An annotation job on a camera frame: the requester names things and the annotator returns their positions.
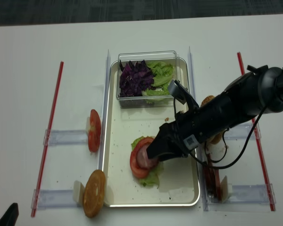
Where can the white pusher block lower left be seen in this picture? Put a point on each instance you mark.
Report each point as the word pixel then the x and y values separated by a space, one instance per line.
pixel 78 192

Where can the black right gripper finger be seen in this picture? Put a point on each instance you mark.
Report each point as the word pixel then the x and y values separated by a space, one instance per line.
pixel 158 145
pixel 170 155

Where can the clear rail upper left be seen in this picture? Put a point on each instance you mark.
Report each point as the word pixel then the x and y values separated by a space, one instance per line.
pixel 64 137

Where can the clear rail upper right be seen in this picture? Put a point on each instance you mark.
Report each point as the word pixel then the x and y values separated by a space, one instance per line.
pixel 240 131

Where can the clear rail lower right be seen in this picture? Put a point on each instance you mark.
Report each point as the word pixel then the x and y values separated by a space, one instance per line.
pixel 242 198

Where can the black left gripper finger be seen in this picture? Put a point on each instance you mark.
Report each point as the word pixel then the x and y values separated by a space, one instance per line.
pixel 9 218

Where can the clear rail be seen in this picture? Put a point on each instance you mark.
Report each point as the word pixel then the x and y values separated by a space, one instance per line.
pixel 64 137
pixel 242 198
pixel 240 131
pixel 52 199

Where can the tomato slice on tray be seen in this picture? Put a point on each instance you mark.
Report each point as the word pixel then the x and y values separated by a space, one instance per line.
pixel 138 172

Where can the white pusher block upper left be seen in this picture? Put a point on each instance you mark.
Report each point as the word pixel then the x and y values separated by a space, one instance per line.
pixel 87 128

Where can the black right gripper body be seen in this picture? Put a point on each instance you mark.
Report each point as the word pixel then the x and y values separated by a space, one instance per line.
pixel 185 133

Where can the upright tomato slices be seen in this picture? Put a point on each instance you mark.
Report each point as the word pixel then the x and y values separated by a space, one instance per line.
pixel 94 132

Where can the white pusher block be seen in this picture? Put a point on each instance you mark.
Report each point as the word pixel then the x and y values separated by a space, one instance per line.
pixel 78 192
pixel 226 190
pixel 87 128

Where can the red rod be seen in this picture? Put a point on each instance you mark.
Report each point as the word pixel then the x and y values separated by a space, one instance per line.
pixel 260 150
pixel 45 148

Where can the white pusher block lower right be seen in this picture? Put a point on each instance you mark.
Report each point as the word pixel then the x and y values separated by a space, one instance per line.
pixel 226 190

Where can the brown bun bottom slice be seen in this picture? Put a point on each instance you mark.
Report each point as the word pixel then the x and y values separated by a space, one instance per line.
pixel 94 193

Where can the green lettuce in container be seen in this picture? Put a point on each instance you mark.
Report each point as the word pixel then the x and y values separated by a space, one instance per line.
pixel 163 74

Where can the clear plastic salad container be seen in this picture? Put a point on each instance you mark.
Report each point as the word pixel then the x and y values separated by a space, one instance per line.
pixel 170 57

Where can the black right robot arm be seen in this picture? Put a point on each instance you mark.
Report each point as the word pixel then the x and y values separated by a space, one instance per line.
pixel 258 91

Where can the red rod right side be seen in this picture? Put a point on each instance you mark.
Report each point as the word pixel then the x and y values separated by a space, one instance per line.
pixel 260 150

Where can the clear rail lower left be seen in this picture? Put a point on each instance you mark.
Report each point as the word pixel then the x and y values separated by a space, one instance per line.
pixel 52 199

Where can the red rod left side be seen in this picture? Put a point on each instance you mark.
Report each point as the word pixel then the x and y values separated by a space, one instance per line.
pixel 45 148

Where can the purple cabbage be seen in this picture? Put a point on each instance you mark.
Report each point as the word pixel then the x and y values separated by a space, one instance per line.
pixel 134 78

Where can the lettuce leaf on tray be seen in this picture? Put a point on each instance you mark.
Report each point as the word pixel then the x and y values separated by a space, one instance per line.
pixel 153 177

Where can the metal tray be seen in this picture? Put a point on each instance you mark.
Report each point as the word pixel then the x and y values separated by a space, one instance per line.
pixel 178 176

